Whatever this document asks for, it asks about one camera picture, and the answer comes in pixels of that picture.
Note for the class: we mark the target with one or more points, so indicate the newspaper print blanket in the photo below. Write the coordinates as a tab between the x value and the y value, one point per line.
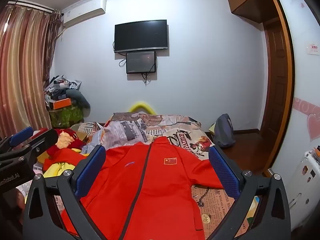
175	130

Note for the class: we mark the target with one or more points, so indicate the pink heart sticker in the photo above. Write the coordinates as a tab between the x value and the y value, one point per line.
314	126

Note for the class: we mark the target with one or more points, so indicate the brown wooden door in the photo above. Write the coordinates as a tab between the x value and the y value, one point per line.
276	92

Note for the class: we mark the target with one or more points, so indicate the pile of clutter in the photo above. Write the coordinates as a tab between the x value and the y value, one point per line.
60	83

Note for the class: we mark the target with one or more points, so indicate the small black monitor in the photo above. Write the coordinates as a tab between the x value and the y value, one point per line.
140	62

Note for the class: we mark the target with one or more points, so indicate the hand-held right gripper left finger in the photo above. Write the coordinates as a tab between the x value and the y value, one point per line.
91	170

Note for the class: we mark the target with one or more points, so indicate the grey blue backpack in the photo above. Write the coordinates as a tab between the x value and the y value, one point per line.
223	132

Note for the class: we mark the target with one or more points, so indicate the yellow hoop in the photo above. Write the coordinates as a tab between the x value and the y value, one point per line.
142	105

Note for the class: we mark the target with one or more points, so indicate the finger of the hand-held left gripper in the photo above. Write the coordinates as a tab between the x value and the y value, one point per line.
21	135
42	140

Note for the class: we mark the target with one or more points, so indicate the white appliance with stickers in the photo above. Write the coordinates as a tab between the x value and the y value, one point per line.
305	177

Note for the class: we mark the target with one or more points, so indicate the red zip jacket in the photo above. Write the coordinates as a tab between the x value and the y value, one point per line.
150	192

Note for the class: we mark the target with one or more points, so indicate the red white label sticker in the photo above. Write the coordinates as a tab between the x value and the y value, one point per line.
313	49

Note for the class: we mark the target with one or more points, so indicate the yellow cloth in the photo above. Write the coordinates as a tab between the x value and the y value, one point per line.
57	170

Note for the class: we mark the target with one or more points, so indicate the green patterned cloth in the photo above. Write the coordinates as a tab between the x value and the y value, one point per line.
66	116

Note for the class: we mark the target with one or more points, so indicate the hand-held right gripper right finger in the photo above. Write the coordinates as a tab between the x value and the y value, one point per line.
223	170

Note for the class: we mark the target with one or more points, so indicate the striped brown curtain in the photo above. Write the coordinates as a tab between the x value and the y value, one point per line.
22	67

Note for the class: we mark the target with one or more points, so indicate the grey cushion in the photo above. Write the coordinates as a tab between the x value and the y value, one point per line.
80	98

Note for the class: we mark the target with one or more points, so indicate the black wall television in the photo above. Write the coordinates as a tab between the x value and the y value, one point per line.
141	36

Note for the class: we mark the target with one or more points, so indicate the red plush toy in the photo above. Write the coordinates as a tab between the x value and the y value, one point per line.
68	136

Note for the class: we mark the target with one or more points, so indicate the white air conditioner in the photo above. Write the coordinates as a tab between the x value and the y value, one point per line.
83	12

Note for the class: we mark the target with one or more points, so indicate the orange box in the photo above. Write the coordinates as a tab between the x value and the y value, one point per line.
62	103

